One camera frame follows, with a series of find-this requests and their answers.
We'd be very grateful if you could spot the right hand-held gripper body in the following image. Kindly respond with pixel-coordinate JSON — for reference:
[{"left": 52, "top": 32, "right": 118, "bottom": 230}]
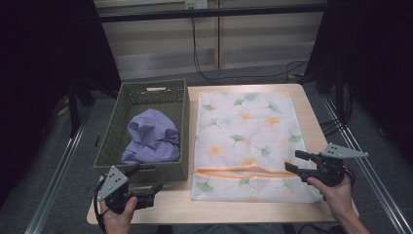
[{"left": 300, "top": 142, "right": 369, "bottom": 188}]

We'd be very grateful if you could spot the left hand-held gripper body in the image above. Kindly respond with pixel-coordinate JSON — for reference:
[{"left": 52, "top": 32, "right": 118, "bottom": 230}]
[{"left": 96, "top": 165, "right": 156, "bottom": 215}]

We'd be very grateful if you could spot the green woven basket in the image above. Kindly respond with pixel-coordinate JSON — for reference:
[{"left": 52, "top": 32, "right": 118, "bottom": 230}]
[{"left": 93, "top": 78, "right": 191, "bottom": 183}]

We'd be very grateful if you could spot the purple cloth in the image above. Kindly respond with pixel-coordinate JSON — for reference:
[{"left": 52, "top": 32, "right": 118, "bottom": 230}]
[{"left": 121, "top": 108, "right": 181, "bottom": 166}]

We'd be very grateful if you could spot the white leaf-print mesh laundry bag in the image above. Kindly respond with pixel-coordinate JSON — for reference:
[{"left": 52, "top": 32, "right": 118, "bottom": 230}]
[{"left": 189, "top": 92, "right": 324, "bottom": 205}]

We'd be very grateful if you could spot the person's right hand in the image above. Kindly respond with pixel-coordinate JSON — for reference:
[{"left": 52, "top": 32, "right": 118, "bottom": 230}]
[{"left": 306, "top": 175, "right": 356, "bottom": 222}]

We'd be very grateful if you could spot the person's left hand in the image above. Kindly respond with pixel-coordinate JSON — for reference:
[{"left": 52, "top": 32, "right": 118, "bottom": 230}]
[{"left": 99, "top": 196, "right": 139, "bottom": 234}]

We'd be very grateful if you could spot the black metal stand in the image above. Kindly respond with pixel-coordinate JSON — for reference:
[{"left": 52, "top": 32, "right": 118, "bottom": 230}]
[{"left": 65, "top": 76, "right": 98, "bottom": 138}]

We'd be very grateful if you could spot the dark curtain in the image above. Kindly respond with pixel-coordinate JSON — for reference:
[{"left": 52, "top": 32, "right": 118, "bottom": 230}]
[
  {"left": 0, "top": 0, "right": 122, "bottom": 203},
  {"left": 304, "top": 0, "right": 413, "bottom": 164}
]

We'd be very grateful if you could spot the black horizontal bar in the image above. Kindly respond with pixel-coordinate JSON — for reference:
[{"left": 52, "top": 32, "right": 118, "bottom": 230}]
[{"left": 96, "top": 3, "right": 327, "bottom": 23}]

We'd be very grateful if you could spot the white power outlet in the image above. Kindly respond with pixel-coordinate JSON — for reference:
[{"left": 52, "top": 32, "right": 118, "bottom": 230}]
[{"left": 184, "top": 0, "right": 209, "bottom": 10}]

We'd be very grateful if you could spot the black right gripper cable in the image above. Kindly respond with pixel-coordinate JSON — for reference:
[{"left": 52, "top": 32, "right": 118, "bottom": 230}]
[{"left": 343, "top": 167, "right": 357, "bottom": 189}]

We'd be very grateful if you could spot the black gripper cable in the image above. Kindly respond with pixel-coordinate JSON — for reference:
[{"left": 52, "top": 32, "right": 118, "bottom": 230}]
[
  {"left": 93, "top": 180, "right": 109, "bottom": 234},
  {"left": 343, "top": 167, "right": 357, "bottom": 189}
]

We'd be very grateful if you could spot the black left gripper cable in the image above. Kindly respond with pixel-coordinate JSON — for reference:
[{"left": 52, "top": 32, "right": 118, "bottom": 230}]
[{"left": 93, "top": 180, "right": 109, "bottom": 234}]

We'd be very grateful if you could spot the metal floor rail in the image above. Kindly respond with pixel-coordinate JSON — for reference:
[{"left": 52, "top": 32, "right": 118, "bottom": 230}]
[
  {"left": 320, "top": 95, "right": 413, "bottom": 234},
  {"left": 23, "top": 108, "right": 91, "bottom": 234}
]

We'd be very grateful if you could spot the bundle of black floor cables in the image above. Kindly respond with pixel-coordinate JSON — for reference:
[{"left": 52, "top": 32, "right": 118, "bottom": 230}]
[{"left": 319, "top": 64, "right": 357, "bottom": 137}]

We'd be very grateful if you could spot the black hanging wall cable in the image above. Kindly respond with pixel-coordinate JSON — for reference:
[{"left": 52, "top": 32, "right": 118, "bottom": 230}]
[{"left": 190, "top": 17, "right": 309, "bottom": 85}]

